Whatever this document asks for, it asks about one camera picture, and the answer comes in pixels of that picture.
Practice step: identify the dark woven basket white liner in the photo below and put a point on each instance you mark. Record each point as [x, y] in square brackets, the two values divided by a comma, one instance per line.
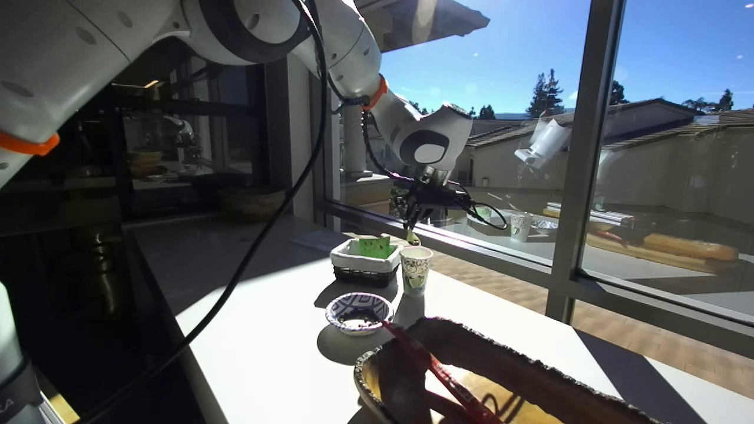
[361, 267]

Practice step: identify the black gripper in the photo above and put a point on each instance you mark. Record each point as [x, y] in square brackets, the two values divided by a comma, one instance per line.
[427, 196]

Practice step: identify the blue patterned paper bowl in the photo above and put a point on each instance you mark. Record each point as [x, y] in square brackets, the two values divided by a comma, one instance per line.
[357, 321]

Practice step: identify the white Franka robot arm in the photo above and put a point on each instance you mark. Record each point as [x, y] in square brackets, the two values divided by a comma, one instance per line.
[79, 47]

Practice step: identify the brown wooden tray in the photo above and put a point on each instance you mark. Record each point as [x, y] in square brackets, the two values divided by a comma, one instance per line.
[534, 376]

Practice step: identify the coffee print paper cup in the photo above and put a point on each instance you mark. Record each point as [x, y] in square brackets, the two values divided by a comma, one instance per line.
[416, 270]

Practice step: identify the window frame post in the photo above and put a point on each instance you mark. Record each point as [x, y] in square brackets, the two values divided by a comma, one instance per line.
[586, 155]

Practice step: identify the green packet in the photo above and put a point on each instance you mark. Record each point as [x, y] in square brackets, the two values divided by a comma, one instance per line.
[370, 247]

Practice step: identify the red stick packet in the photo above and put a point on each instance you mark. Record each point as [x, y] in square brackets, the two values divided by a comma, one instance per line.
[438, 372]

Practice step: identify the cream plastic spoon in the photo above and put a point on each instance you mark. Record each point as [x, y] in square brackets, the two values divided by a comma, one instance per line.
[412, 235]

